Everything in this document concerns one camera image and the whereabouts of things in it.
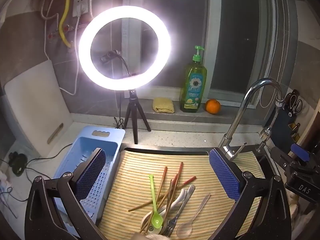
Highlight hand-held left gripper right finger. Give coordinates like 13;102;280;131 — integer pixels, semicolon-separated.
209;148;293;240

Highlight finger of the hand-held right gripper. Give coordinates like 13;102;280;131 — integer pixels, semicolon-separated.
291;144;319;172
271;147;299;178

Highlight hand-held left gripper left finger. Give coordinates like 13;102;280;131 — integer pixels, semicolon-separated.
24;148;107;240

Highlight blue plastic drain basket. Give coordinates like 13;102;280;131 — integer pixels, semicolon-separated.
53;126;126;224

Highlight metal fork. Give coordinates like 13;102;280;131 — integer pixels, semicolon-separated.
164;184;196;237

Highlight pile of red-tipped chopsticks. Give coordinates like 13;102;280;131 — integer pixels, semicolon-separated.
128;162;196;233

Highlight clear plastic spoon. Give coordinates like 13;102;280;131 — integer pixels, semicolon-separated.
176;193;211;239

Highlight white emblem ceramic spoon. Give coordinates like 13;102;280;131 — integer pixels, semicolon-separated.
141;205;167;235

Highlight green plastic spoon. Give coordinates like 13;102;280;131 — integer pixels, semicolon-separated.
149;174;163;229

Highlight yellow striped cloth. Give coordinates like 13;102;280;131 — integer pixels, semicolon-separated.
99;150;265;240

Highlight dark knife holder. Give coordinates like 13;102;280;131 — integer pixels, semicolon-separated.
271;106;302;143

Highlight scissors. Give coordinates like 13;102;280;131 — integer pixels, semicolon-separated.
285;89;303;117

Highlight chrome faucet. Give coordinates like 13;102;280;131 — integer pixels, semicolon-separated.
218;78;283;162

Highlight orange fruit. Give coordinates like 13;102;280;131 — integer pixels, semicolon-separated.
205;99;221;115

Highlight black tripod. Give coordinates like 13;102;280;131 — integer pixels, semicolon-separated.
122;90;152;145

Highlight yellow sponge cloth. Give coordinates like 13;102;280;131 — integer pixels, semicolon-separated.
152;97;175;114

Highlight green dish soap bottle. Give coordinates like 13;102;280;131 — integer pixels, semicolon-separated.
179;45;208;113

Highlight white cutting board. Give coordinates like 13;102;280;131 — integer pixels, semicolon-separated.
4;59;73;155

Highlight gooseneck phone holder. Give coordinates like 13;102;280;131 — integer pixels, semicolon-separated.
101;50;133;77

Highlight window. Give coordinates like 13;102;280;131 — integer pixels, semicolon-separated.
120;0;295;105

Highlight metal flexible sprayer hose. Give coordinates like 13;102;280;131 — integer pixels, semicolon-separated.
259;100;283;153

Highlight thin black cable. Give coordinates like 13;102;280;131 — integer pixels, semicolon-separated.
0;152;67;203

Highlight black tripod cable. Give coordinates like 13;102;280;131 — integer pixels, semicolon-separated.
114;94;125;129

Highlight white power cable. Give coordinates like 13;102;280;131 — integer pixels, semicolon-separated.
58;15;82;96

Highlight ring light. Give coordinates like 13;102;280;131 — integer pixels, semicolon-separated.
78;6;172;88

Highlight white flexible hose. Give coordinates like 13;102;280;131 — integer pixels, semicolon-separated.
40;0;60;63

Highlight yellow hose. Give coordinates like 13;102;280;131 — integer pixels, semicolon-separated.
59;0;72;48

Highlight white wall socket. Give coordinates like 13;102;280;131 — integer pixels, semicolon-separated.
72;0;89;18

